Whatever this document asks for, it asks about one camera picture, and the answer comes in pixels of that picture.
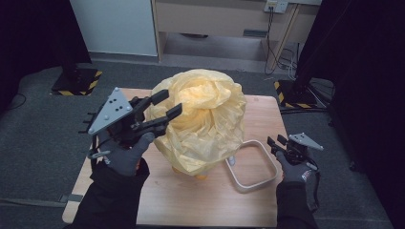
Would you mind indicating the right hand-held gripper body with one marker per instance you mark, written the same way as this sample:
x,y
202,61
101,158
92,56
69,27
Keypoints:
x,y
297,149

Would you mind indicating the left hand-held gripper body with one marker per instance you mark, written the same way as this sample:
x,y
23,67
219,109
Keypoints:
x,y
122,122

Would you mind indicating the yellow plastic trash bag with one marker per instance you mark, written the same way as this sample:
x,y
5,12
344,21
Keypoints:
x,y
203,127

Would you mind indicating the person's left hand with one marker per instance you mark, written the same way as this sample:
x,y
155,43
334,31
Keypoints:
x,y
125,159

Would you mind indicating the black striped stand base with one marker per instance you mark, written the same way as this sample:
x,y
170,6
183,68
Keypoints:
x,y
74,82
294,93

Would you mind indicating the white cabinet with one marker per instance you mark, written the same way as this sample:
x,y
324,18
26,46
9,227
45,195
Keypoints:
x,y
114,27

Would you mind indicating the grey floor tape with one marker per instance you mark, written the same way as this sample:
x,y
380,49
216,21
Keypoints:
x,y
71,198

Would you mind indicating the black curtain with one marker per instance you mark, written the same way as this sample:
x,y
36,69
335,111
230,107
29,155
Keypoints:
x,y
31,31
366,79

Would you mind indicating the white wall socket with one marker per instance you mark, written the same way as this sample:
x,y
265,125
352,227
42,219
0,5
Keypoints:
x,y
275,5

